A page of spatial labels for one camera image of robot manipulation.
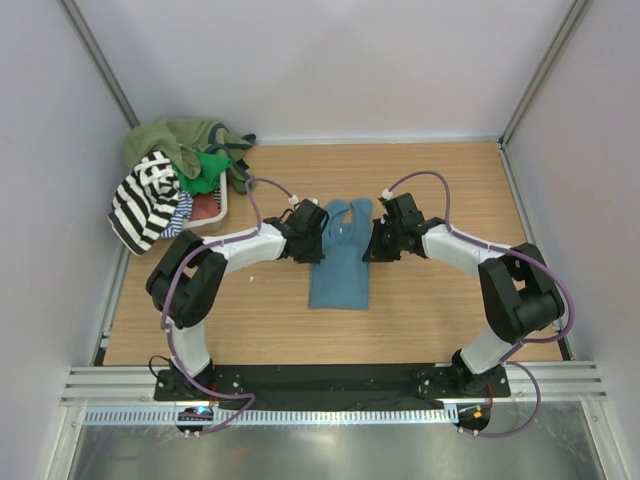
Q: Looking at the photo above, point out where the black white striped tank top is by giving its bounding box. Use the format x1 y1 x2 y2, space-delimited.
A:
107 151 180 256

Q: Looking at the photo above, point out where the olive green tank top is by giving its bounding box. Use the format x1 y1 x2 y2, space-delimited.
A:
122 117 256 194

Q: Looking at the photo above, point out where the bright green tank top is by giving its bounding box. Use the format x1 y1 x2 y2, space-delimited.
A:
173 152 232 197

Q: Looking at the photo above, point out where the perforated cable duct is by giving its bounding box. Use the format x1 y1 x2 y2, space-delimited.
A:
84 406 458 428

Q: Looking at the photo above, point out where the blue white striped tank top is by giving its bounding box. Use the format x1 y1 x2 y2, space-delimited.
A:
160 191 193 238

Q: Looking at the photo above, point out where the red tank top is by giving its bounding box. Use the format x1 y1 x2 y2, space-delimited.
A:
190 194 221 222

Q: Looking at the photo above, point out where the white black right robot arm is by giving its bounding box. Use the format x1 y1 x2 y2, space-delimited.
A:
362 190 565 396

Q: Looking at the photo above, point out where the white laundry basket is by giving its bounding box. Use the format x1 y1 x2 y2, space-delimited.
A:
183 173 228 233

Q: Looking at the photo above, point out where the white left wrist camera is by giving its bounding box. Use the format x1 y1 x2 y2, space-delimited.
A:
288 195 319 207

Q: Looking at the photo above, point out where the aluminium frame rail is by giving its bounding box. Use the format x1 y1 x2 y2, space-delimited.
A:
62 361 607 410

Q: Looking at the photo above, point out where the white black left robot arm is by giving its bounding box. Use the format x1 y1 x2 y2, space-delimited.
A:
146 199 329 400

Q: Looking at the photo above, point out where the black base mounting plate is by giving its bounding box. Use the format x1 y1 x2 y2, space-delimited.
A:
153 362 513 404

